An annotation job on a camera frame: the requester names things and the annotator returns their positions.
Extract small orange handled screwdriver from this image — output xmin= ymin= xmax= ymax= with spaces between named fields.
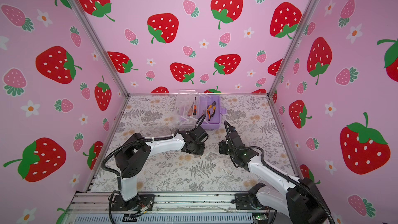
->
xmin=192 ymin=97 xmax=197 ymax=116

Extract yellow handled combination pliers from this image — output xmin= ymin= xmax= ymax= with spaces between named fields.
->
xmin=207 ymin=101 xmax=217 ymax=121

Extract aluminium front rail frame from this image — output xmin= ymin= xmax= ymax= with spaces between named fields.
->
xmin=62 ymin=192 xmax=291 ymax=224

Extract purple plastic tool box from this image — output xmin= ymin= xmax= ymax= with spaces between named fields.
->
xmin=198 ymin=94 xmax=227 ymax=130

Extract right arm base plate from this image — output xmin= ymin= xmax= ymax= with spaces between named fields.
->
xmin=231 ymin=193 xmax=274 ymax=211

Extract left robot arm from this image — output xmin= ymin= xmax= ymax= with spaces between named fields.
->
xmin=101 ymin=126 xmax=208 ymax=202

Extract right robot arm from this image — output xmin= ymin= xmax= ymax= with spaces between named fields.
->
xmin=219 ymin=131 xmax=335 ymax=224

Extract large orange handled screwdriver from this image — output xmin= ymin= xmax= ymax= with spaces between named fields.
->
xmin=187 ymin=100 xmax=194 ymax=116

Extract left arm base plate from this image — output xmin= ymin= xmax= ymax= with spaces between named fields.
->
xmin=111 ymin=194 xmax=155 ymax=212

